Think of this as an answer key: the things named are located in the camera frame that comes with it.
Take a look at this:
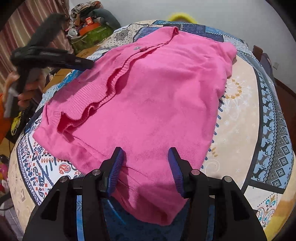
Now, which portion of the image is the yellow foam tube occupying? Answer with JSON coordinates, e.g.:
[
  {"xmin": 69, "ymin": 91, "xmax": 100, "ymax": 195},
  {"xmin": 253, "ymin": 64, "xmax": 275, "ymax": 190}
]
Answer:
[{"xmin": 168, "ymin": 12, "xmax": 198, "ymax": 24}]

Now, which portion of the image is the pile of clothes and boxes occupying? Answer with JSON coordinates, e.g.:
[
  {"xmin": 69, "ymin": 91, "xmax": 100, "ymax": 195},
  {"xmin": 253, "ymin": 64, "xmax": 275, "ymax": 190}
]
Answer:
[{"xmin": 65, "ymin": 1, "xmax": 121, "ymax": 36}]

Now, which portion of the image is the person's left hand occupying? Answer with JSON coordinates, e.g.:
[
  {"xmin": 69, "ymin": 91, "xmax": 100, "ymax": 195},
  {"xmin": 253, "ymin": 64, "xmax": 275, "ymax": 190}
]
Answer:
[{"xmin": 2, "ymin": 71, "xmax": 45, "ymax": 108}]

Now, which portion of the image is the dark backpack on floor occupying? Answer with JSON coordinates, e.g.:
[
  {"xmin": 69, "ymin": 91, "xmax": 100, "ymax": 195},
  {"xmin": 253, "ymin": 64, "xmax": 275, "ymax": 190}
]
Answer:
[{"xmin": 252, "ymin": 45, "xmax": 274, "ymax": 81}]

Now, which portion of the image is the pink knit cardigan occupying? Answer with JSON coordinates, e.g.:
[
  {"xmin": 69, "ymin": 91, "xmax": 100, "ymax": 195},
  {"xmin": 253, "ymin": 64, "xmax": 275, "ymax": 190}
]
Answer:
[{"xmin": 33, "ymin": 27, "xmax": 237, "ymax": 225}]

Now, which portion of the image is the striped pink beige curtain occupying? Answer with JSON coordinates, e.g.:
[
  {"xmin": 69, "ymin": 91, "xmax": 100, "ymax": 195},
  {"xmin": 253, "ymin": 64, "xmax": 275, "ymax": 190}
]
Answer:
[{"xmin": 1, "ymin": 1, "xmax": 69, "ymax": 87}]

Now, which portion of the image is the white wall socket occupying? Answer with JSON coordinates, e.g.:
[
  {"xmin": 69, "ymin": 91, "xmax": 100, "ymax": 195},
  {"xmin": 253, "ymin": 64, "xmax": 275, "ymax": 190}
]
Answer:
[{"xmin": 273, "ymin": 62, "xmax": 279, "ymax": 69}]

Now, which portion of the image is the green fabric storage basket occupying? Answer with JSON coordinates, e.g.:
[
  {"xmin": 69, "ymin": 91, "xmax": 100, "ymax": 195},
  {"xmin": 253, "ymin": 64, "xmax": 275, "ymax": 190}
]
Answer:
[{"xmin": 71, "ymin": 25, "xmax": 113, "ymax": 54}]

